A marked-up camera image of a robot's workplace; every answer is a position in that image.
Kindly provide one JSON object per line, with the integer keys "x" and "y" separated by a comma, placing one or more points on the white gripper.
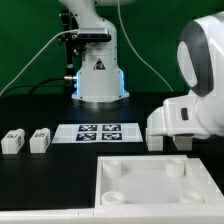
{"x": 175, "y": 117}

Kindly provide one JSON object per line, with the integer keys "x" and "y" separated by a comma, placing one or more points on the white square table top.
{"x": 155, "y": 180}

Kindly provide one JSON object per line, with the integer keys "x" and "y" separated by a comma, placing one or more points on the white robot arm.
{"x": 200, "y": 56}

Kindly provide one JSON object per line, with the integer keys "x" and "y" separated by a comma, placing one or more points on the white sheet with tags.
{"x": 98, "y": 133}

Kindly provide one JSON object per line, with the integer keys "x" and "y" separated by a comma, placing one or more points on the white L-shaped obstacle fence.
{"x": 119, "y": 213}

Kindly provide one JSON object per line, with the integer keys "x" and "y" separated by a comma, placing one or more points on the grey camera on stand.
{"x": 94, "y": 35}

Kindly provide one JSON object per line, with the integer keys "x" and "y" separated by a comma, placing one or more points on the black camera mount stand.
{"x": 73, "y": 48}

